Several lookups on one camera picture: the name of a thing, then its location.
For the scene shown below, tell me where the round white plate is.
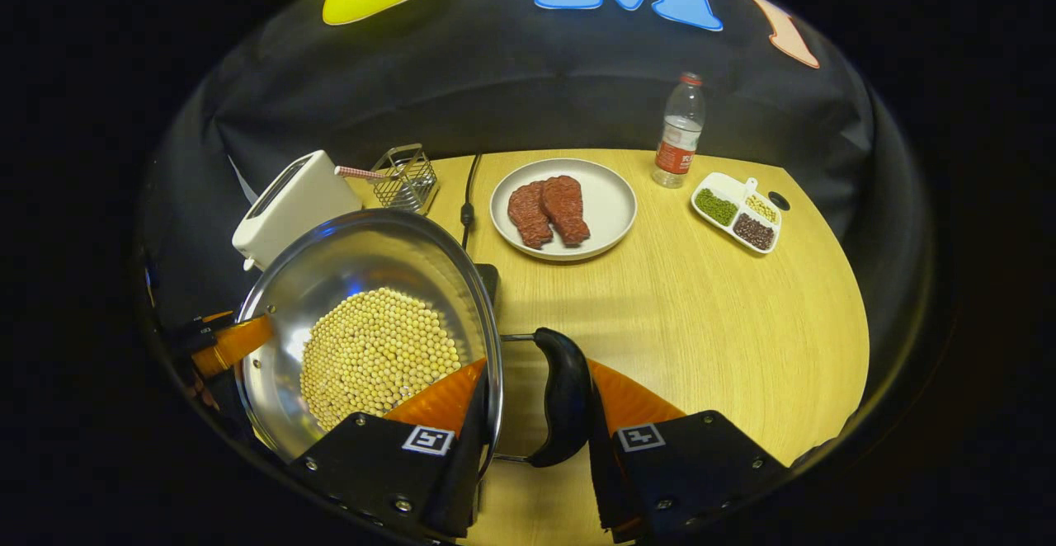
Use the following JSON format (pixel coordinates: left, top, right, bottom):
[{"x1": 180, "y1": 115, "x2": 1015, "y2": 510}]
[{"x1": 490, "y1": 158, "x2": 639, "y2": 262}]

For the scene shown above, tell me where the white divided dish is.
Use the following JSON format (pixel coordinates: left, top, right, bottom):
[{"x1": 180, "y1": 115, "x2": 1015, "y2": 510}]
[{"x1": 691, "y1": 172, "x2": 782, "y2": 255}]

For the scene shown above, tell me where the small wire rack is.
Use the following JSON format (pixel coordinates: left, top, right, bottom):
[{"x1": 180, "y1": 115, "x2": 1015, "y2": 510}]
[{"x1": 334, "y1": 144, "x2": 438, "y2": 215}]

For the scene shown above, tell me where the black power cable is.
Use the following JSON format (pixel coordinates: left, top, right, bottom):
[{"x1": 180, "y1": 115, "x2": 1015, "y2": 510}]
[{"x1": 460, "y1": 153, "x2": 483, "y2": 252}]

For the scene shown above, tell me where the pile of soybeans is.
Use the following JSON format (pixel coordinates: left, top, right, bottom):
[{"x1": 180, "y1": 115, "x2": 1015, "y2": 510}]
[{"x1": 299, "y1": 286, "x2": 464, "y2": 433}]

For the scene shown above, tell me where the clear plastic water bottle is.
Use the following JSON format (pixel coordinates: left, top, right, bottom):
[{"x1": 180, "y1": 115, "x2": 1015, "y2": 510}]
[{"x1": 652, "y1": 73, "x2": 706, "y2": 190}]

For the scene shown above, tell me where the small heap of dark beans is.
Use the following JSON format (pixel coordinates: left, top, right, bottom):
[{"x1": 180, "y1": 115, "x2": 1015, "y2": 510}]
[{"x1": 733, "y1": 213, "x2": 776, "y2": 252}]

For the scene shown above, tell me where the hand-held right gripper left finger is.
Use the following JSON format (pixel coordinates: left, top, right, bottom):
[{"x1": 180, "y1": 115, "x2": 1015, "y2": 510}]
[{"x1": 289, "y1": 356, "x2": 493, "y2": 540}]

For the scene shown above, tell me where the small heap of green beans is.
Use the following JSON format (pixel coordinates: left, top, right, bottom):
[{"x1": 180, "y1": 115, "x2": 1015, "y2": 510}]
[{"x1": 695, "y1": 188, "x2": 738, "y2": 228}]

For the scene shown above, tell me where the black induction cooktop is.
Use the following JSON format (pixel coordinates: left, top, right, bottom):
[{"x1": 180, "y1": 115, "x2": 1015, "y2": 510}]
[{"x1": 472, "y1": 262, "x2": 502, "y2": 309}]

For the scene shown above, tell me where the stainless steel pot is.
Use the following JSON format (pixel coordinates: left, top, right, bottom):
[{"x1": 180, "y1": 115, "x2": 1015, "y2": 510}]
[{"x1": 235, "y1": 208, "x2": 593, "y2": 468}]

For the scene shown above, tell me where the white toaster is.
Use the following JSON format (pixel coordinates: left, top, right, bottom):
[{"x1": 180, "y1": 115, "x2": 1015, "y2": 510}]
[{"x1": 232, "y1": 150, "x2": 364, "y2": 272}]

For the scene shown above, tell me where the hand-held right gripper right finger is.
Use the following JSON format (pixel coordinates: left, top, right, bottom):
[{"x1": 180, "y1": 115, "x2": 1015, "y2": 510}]
[{"x1": 584, "y1": 358, "x2": 790, "y2": 544}]

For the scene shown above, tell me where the red raw steak piece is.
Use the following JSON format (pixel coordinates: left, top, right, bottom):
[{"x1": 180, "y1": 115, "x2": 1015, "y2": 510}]
[
  {"x1": 540, "y1": 175, "x2": 592, "y2": 247},
  {"x1": 507, "y1": 181, "x2": 555, "y2": 250}
]

